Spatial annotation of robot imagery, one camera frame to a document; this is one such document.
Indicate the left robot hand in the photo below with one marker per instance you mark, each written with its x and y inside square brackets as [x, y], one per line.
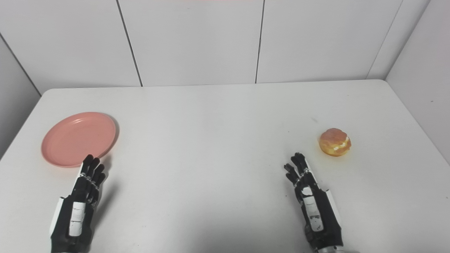
[75, 207]

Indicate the cream puff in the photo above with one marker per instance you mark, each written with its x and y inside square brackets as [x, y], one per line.
[335, 142]

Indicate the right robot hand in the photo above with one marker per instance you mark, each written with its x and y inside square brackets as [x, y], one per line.
[314, 207]

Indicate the pink round plate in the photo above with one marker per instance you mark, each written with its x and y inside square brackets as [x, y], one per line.
[78, 138]

